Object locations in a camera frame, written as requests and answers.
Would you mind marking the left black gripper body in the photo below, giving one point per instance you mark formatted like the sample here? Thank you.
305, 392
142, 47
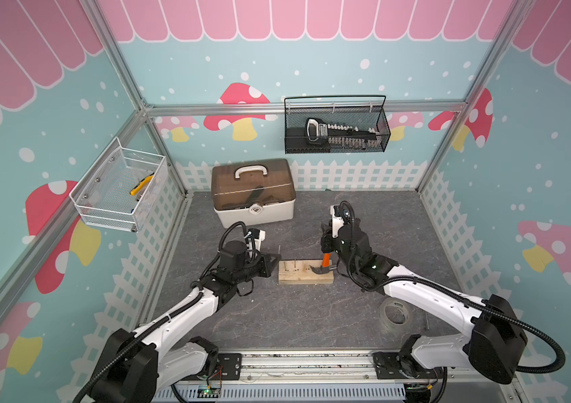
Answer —
253, 268

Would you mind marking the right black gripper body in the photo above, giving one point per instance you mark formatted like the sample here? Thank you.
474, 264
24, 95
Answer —
331, 244

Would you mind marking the orange black claw hammer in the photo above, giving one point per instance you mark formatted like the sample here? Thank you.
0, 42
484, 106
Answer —
326, 266

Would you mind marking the wooden block with nails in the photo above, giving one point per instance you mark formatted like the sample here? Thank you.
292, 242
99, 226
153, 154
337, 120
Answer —
299, 272

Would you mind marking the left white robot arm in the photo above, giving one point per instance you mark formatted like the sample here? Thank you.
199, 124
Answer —
134, 365

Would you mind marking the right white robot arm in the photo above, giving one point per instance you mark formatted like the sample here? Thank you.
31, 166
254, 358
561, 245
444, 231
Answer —
489, 337

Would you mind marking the brown lid white toolbox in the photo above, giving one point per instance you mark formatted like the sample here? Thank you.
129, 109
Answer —
254, 193

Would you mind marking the clear tape roll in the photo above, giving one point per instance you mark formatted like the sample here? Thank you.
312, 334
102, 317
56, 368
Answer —
394, 315

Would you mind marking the socket wrench set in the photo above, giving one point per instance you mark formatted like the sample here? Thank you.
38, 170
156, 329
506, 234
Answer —
338, 136

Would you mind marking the yellow utility knife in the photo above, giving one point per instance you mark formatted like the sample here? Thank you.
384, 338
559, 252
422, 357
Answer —
139, 188

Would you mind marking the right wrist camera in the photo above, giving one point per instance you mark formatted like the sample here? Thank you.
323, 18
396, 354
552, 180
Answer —
337, 220

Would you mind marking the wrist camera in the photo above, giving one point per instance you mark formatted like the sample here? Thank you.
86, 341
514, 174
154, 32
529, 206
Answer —
337, 220
254, 238

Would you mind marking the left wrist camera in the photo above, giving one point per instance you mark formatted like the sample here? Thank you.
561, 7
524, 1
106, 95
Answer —
254, 238

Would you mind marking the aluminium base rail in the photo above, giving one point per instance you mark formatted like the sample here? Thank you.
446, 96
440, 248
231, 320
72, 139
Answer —
335, 375

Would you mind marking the black wire mesh basket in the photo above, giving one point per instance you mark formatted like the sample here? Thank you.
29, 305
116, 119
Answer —
363, 111

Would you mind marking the white wire mesh basket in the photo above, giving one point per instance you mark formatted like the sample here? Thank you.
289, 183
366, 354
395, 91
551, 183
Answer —
102, 197

